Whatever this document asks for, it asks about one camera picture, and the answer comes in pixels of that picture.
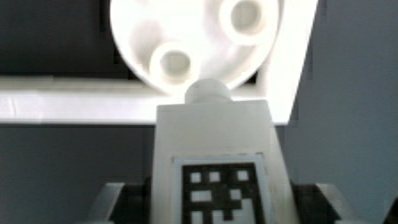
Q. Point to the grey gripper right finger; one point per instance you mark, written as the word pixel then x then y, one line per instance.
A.
pixel 322 205

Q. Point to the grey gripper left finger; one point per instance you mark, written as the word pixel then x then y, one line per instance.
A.
pixel 120 206

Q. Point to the white stool leg front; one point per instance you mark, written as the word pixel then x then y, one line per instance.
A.
pixel 221 183

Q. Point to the white front fence bar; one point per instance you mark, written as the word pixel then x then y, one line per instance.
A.
pixel 105 102

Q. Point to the white fence bar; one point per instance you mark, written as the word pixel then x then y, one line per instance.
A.
pixel 281 69
pixel 105 102

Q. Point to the white right fence bar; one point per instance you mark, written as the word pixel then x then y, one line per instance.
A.
pixel 281 69

